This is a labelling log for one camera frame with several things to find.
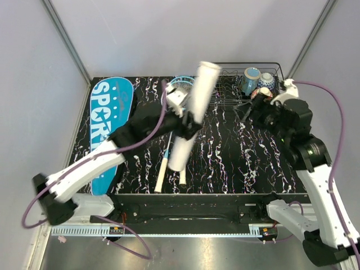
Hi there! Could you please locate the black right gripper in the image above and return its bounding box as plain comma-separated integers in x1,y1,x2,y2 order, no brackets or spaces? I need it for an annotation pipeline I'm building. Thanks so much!
233,92,291,143

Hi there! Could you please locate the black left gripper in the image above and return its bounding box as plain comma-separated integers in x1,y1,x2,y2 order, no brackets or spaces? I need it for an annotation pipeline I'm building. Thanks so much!
146,105,203,142

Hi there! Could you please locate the blue badminton racket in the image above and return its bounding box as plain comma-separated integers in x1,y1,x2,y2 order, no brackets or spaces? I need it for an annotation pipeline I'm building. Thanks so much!
170,76,195,187
154,81,195,194

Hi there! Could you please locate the white shuttlecock tube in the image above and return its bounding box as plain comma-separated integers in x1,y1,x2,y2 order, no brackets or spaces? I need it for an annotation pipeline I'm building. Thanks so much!
168,61,221,172

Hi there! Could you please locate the blue sport racket bag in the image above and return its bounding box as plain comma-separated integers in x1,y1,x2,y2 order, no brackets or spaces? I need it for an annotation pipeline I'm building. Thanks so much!
89,76,134,195

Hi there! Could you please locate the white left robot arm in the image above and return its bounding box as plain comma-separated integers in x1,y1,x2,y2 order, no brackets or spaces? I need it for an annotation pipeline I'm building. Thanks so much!
33,106,206,226

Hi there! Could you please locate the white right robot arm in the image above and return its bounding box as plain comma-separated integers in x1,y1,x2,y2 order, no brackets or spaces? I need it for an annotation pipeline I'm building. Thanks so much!
243,94,359,269

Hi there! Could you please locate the red white patterned bowl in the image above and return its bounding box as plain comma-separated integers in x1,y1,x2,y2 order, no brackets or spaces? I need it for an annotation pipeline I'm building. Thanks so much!
250,87,273,100

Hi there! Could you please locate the blue ceramic mug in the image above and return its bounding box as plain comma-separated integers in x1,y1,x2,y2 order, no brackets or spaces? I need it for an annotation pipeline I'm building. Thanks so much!
240,67,261,96

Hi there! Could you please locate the blue white patterned bowl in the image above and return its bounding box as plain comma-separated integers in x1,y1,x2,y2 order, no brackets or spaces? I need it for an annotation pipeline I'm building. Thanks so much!
257,73,275,91

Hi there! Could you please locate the black wire dish basket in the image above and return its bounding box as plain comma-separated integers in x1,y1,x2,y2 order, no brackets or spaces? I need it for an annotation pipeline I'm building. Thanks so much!
210,62,284,107

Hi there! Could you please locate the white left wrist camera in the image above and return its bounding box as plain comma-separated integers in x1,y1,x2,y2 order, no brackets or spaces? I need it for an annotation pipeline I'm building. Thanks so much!
165,84,189,118

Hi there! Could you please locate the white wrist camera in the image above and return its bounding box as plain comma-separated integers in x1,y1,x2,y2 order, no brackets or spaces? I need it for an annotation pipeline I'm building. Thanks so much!
270,79,299,105
165,84,189,118

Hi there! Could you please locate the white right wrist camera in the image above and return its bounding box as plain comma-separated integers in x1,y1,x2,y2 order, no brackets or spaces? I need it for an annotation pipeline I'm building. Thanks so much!
270,79,299,105

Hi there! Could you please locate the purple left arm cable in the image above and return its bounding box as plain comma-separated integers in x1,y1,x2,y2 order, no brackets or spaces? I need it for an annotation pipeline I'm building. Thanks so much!
21,80,169,259

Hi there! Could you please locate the aluminium frame post right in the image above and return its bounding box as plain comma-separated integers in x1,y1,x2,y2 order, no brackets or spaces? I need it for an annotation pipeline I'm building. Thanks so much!
286,0,338,79

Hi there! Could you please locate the aluminium frame post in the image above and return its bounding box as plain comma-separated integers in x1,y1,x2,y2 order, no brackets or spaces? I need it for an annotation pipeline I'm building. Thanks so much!
286,0,338,79
39,0,92,82

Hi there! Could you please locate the aluminium frame post left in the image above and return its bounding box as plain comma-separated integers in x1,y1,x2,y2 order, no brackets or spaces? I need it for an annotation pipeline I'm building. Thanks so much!
39,0,92,82

